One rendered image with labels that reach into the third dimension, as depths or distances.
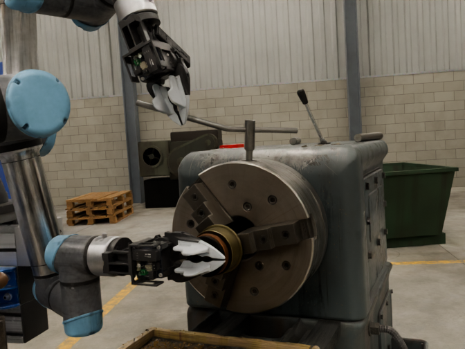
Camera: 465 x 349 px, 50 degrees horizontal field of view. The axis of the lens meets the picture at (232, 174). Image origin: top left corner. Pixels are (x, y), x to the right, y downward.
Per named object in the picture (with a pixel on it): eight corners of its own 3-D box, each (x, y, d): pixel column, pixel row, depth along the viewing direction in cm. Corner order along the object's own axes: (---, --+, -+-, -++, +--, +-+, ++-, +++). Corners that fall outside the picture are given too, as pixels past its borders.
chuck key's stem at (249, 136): (253, 174, 106) (254, 119, 105) (254, 175, 104) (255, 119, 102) (243, 174, 106) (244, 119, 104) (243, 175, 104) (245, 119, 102)
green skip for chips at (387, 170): (336, 231, 650) (333, 166, 644) (406, 226, 658) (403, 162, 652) (374, 255, 517) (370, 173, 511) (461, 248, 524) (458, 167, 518)
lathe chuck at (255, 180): (189, 287, 118) (193, 154, 115) (320, 312, 106) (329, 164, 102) (169, 299, 110) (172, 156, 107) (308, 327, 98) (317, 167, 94)
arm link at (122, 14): (129, 14, 101) (161, -6, 97) (137, 35, 100) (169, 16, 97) (106, 6, 94) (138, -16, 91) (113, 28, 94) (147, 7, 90)
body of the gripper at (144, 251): (160, 289, 84) (102, 284, 89) (185, 275, 92) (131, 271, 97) (156, 244, 83) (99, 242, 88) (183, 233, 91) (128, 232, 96)
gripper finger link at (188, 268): (213, 285, 82) (165, 282, 85) (228, 275, 87) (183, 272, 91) (212, 266, 81) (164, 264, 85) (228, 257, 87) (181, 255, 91)
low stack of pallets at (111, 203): (91, 215, 964) (90, 192, 961) (135, 212, 957) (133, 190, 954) (65, 226, 840) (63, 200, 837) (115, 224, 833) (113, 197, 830)
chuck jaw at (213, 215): (226, 230, 106) (192, 188, 109) (242, 216, 105) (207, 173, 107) (202, 242, 96) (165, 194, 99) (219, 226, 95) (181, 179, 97)
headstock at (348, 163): (258, 253, 182) (252, 145, 180) (395, 257, 163) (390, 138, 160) (175, 306, 128) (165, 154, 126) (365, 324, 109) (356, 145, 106)
